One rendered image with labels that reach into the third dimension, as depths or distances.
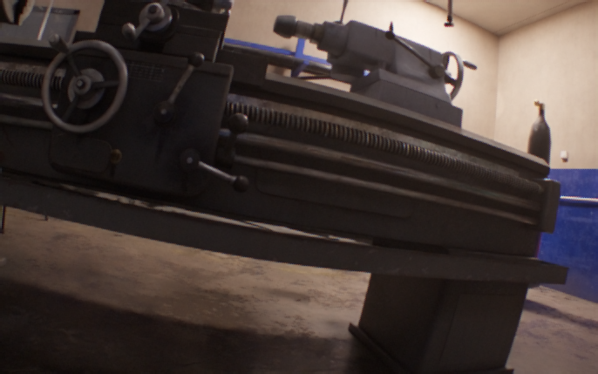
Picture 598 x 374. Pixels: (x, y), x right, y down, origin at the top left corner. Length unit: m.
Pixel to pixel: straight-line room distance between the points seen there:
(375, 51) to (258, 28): 3.30
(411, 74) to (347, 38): 0.24
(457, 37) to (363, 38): 4.41
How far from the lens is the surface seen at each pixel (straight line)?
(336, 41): 1.35
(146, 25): 0.84
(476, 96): 5.66
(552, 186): 1.46
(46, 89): 0.88
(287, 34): 1.34
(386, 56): 1.38
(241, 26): 4.58
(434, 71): 1.39
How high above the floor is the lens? 0.56
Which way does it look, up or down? level
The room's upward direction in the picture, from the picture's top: 10 degrees clockwise
